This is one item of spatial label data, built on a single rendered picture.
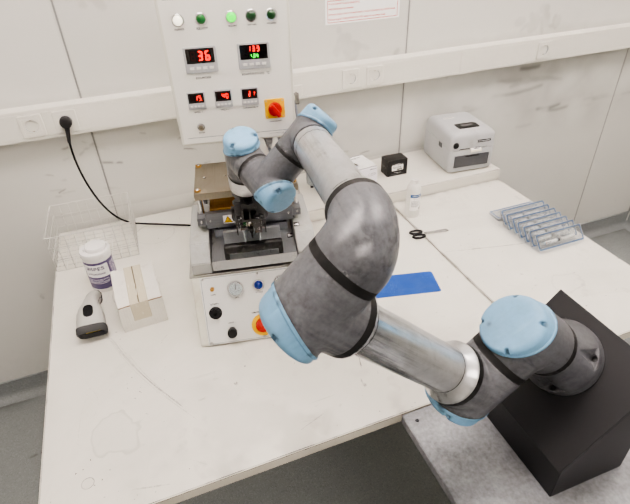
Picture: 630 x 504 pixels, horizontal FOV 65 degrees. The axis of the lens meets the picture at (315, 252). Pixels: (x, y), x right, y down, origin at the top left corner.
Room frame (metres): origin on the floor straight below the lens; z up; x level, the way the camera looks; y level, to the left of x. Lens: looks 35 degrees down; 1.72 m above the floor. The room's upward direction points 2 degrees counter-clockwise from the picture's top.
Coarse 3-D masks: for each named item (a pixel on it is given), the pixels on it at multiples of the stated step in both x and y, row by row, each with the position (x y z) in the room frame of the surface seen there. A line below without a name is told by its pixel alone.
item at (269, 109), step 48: (192, 0) 1.35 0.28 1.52; (240, 0) 1.37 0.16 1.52; (288, 0) 1.39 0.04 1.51; (192, 48) 1.35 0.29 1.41; (240, 48) 1.36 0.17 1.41; (288, 48) 1.39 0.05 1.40; (192, 96) 1.34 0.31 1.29; (240, 96) 1.37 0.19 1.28; (288, 96) 1.39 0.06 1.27; (192, 144) 1.35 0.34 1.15
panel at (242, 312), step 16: (256, 272) 1.04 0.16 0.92; (272, 272) 1.04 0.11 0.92; (208, 288) 1.01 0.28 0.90; (224, 288) 1.01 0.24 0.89; (208, 304) 0.99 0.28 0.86; (224, 304) 1.00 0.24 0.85; (240, 304) 1.00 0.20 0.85; (256, 304) 1.00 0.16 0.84; (208, 320) 0.97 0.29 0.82; (224, 320) 0.98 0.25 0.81; (240, 320) 0.98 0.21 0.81; (256, 320) 0.98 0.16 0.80; (208, 336) 0.95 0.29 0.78; (224, 336) 0.96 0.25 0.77; (240, 336) 0.96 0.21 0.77; (256, 336) 0.96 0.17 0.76
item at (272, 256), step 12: (264, 228) 1.12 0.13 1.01; (276, 228) 1.12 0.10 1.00; (288, 228) 1.17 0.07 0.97; (216, 240) 1.12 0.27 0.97; (228, 240) 1.10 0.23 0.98; (240, 240) 1.11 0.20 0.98; (252, 240) 1.11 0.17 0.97; (288, 240) 1.11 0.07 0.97; (216, 252) 1.07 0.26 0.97; (252, 252) 1.06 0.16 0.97; (264, 252) 1.06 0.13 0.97; (276, 252) 1.06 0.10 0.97; (288, 252) 1.06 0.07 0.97; (216, 264) 1.03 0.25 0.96; (228, 264) 1.03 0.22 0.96; (240, 264) 1.04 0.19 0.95; (252, 264) 1.04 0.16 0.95; (264, 264) 1.04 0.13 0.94
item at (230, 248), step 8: (256, 240) 1.06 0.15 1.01; (264, 240) 1.06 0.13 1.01; (272, 240) 1.05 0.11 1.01; (280, 240) 1.05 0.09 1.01; (224, 248) 1.03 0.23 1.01; (232, 248) 1.03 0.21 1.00; (240, 248) 1.04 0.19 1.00; (248, 248) 1.04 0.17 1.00; (256, 248) 1.04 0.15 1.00; (264, 248) 1.05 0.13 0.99; (272, 248) 1.05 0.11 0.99; (280, 248) 1.05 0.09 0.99
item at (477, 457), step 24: (432, 408) 0.72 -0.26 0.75; (408, 432) 0.67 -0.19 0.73; (432, 432) 0.66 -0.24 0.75; (456, 432) 0.66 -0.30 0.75; (480, 432) 0.65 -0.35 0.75; (432, 456) 0.60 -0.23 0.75; (456, 456) 0.60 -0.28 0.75; (480, 456) 0.60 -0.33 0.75; (504, 456) 0.60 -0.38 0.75; (456, 480) 0.55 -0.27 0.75; (480, 480) 0.55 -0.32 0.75; (504, 480) 0.54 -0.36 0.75; (528, 480) 0.54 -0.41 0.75; (600, 480) 0.54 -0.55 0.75; (624, 480) 0.53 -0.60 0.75
